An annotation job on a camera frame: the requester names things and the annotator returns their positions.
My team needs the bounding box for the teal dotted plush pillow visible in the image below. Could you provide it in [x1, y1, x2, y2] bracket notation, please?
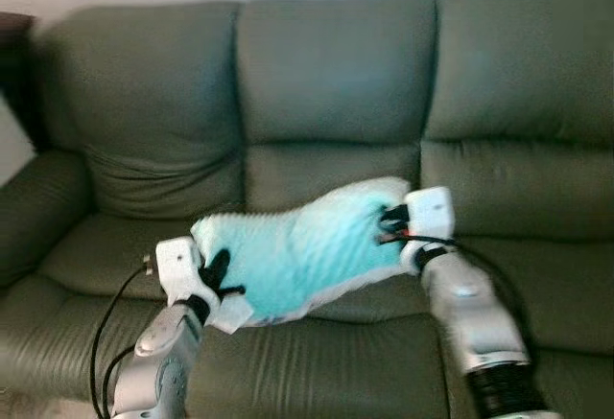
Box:
[190, 176, 413, 334]

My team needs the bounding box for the dark green leather sofa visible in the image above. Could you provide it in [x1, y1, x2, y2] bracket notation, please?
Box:
[0, 0, 614, 419]

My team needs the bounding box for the dark wooden furniture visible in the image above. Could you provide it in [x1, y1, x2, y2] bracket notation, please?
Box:
[0, 12, 44, 151]

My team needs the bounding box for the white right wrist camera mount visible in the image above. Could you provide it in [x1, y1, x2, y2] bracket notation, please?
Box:
[405, 186, 456, 247]

